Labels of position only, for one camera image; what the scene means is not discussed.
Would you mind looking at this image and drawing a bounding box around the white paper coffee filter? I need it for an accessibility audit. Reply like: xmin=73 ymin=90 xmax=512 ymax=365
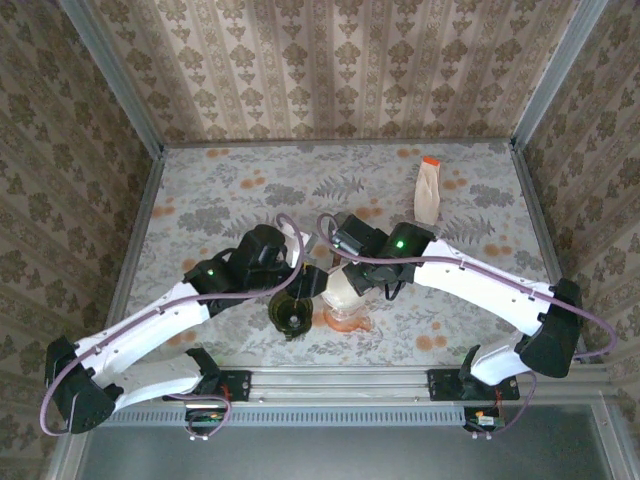
xmin=323 ymin=267 xmax=369 ymax=312

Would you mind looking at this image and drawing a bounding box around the green plastic coffee dripper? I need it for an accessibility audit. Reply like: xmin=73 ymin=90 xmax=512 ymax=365
xmin=267 ymin=294 xmax=315 ymax=342

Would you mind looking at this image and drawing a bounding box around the orange glass pitcher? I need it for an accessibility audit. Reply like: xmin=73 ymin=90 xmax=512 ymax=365
xmin=324 ymin=309 xmax=374 ymax=334

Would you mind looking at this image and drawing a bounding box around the orange coffee filter package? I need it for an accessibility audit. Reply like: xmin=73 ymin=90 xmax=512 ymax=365
xmin=412 ymin=155 xmax=444 ymax=226

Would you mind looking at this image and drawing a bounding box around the floral patterned tablecloth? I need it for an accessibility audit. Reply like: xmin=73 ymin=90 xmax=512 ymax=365
xmin=112 ymin=143 xmax=581 ymax=367

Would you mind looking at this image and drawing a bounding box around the small black controller board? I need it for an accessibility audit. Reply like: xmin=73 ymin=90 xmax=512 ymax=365
xmin=184 ymin=407 xmax=226 ymax=432
xmin=463 ymin=407 xmax=503 ymax=432

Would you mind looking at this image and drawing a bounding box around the grey metal panel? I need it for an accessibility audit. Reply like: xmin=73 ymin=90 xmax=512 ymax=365
xmin=74 ymin=424 xmax=616 ymax=480

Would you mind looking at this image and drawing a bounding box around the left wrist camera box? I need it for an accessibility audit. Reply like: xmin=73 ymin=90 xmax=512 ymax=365
xmin=284 ymin=227 xmax=321 ymax=260

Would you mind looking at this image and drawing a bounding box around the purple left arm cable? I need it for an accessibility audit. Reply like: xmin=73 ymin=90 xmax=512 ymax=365
xmin=39 ymin=213 xmax=306 ymax=441

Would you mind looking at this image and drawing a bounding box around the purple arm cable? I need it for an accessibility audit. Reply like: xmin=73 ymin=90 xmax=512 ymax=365
xmin=317 ymin=212 xmax=617 ymax=441
xmin=39 ymin=213 xmax=306 ymax=441

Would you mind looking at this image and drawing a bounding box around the long aluminium mounting rail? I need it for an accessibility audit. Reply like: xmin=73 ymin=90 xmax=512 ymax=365
xmin=74 ymin=364 xmax=614 ymax=404

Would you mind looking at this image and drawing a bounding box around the aluminium table end rail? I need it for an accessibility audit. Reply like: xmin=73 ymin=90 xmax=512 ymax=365
xmin=162 ymin=138 xmax=516 ymax=150

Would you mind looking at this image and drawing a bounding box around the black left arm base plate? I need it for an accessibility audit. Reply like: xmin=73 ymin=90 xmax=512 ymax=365
xmin=164 ymin=368 xmax=251 ymax=403

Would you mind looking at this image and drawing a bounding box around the aluminium table side rail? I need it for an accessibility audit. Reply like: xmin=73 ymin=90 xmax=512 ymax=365
xmin=94 ymin=149 xmax=166 ymax=366
xmin=509 ymin=144 xmax=594 ymax=364

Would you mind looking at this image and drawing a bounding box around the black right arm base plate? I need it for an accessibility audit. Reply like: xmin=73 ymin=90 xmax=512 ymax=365
xmin=427 ymin=368 xmax=521 ymax=402

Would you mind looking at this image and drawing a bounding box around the grey slotted cable duct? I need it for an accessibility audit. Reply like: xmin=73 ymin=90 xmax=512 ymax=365
xmin=89 ymin=404 xmax=469 ymax=427

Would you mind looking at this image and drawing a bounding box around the aluminium corner post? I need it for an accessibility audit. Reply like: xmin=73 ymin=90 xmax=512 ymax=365
xmin=510 ymin=0 xmax=609 ymax=154
xmin=59 ymin=0 xmax=166 ymax=159

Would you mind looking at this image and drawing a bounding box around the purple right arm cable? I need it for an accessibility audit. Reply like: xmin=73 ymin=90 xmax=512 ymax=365
xmin=317 ymin=212 xmax=617 ymax=441

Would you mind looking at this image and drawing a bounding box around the aluminium frame bar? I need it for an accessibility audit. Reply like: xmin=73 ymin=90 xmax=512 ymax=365
xmin=592 ymin=399 xmax=634 ymax=480
xmin=44 ymin=429 xmax=94 ymax=480

